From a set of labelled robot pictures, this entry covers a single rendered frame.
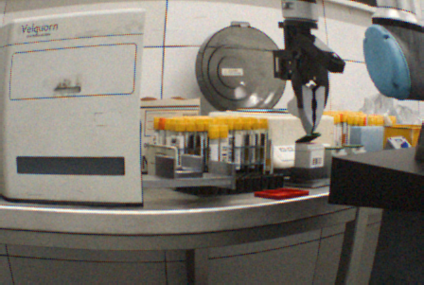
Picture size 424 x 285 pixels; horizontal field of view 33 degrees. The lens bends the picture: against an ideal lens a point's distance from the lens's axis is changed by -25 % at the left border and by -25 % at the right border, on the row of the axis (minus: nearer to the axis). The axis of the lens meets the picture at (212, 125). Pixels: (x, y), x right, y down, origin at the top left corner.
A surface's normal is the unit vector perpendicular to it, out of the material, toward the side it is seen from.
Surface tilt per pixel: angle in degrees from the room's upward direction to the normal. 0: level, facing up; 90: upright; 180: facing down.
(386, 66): 97
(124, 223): 90
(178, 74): 90
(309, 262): 90
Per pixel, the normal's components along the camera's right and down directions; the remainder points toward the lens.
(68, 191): 0.55, 0.05
